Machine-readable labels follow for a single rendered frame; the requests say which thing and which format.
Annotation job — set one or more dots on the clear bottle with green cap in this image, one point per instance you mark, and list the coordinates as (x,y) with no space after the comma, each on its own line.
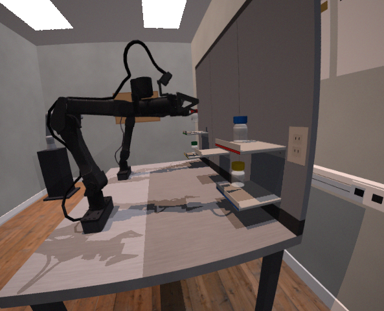
(194,145)

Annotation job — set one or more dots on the white bottle with red cap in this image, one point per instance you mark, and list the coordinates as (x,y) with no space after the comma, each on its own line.
(194,117)

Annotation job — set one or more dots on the white bottle with yellow cap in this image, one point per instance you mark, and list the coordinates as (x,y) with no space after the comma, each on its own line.
(238,175)

